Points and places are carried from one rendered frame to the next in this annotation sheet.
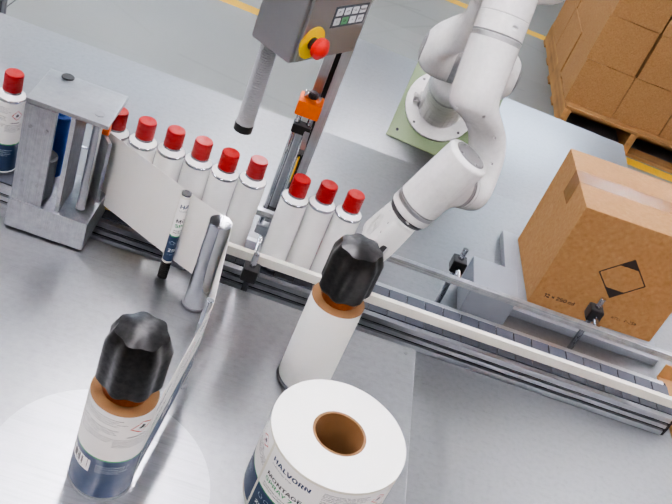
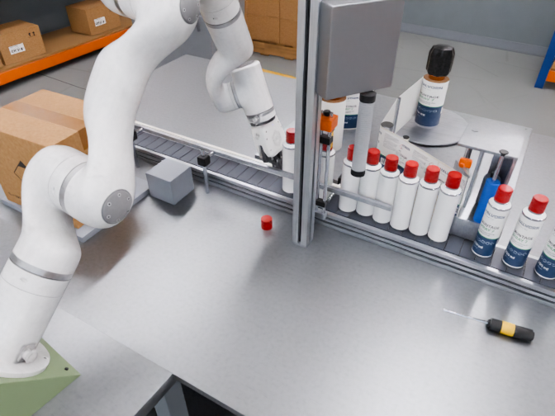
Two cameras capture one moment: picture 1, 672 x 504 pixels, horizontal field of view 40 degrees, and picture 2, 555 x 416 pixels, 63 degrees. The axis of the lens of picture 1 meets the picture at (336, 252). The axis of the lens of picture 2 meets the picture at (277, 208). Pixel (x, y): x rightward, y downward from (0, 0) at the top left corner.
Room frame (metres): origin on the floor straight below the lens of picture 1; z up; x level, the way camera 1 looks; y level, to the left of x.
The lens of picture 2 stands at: (2.36, 0.66, 1.71)
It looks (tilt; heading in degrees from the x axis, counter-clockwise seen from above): 39 degrees down; 217
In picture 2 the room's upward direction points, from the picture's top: straight up
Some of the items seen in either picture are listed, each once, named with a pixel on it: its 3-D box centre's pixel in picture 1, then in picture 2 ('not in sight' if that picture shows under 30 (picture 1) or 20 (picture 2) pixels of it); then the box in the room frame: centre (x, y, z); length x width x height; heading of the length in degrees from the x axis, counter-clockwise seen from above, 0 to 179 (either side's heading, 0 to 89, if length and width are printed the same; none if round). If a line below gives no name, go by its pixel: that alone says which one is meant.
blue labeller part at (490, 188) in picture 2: (54, 153); (484, 207); (1.31, 0.53, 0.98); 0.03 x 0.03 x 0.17
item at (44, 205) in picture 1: (67, 160); (476, 185); (1.27, 0.49, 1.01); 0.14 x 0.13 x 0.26; 97
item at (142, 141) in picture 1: (136, 166); (425, 200); (1.38, 0.40, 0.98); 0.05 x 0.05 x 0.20
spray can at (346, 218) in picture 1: (338, 236); (291, 161); (1.43, 0.01, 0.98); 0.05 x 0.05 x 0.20
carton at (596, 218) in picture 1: (610, 245); (59, 156); (1.83, -0.55, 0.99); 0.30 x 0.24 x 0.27; 100
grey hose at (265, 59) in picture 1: (258, 81); (362, 135); (1.50, 0.25, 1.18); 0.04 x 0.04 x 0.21
